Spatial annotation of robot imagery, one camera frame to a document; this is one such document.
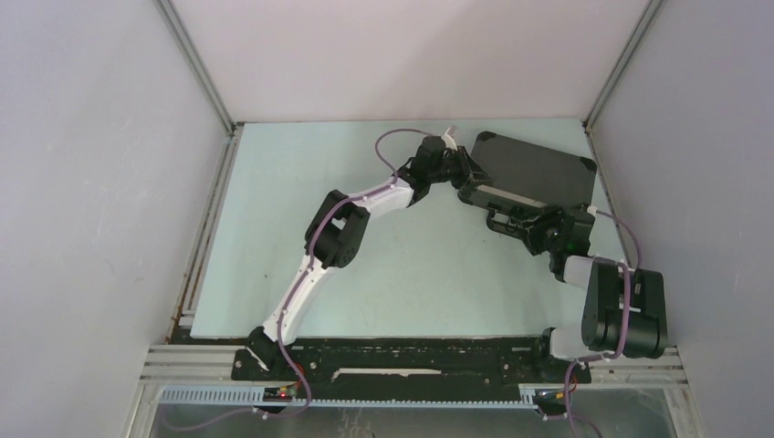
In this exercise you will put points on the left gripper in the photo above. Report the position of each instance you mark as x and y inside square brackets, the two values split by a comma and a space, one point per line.
[467, 172]

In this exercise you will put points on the black poker set case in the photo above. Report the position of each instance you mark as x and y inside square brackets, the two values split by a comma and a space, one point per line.
[527, 176]

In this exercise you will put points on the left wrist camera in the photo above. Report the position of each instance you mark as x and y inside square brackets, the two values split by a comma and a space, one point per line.
[448, 138]

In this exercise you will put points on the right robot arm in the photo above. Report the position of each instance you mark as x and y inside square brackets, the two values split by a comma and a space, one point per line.
[624, 312]

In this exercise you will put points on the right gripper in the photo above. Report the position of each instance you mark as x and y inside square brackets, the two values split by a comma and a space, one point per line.
[552, 214]

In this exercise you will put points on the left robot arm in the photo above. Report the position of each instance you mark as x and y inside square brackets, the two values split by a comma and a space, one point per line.
[334, 235]

